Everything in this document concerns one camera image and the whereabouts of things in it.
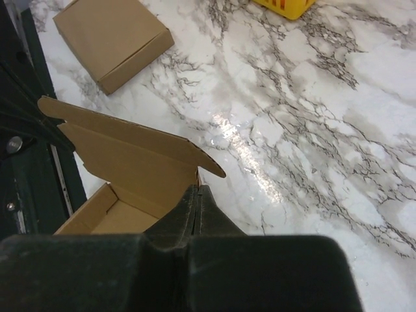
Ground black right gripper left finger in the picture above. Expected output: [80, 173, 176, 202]
[1, 186, 198, 311]

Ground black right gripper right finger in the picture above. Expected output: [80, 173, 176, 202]
[179, 186, 363, 311]

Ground brown cardboard box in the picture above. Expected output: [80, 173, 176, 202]
[38, 96, 226, 235]
[53, 0, 174, 95]

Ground folded brown cardboard box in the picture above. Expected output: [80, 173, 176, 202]
[53, 0, 174, 95]

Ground yellow plastic shopping basket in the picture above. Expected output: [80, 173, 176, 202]
[253, 0, 316, 20]

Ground black mounting base plate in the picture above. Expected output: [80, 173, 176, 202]
[1, 1, 86, 238]

